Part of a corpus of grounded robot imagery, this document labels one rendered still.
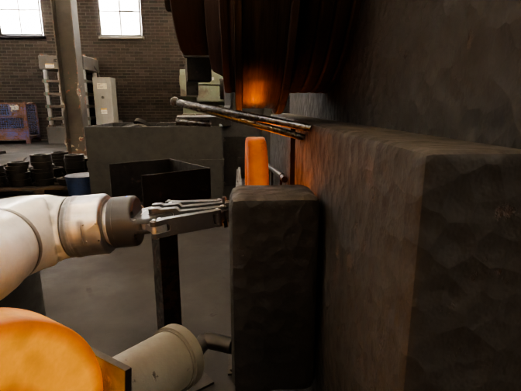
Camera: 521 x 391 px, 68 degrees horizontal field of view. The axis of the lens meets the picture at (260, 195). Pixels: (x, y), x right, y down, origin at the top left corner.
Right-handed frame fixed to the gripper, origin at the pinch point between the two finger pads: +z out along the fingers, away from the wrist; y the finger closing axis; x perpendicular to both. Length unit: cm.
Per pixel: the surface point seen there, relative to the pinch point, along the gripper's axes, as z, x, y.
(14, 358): -14.1, 2.4, 36.3
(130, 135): -83, 1, -244
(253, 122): 1.8, 12.7, 0.3
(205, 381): -20, -72, -56
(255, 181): 1.3, 3.6, -2.2
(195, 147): -36, -13, -247
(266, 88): 4.0, 17.1, 0.0
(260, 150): 2.8, 8.0, -5.6
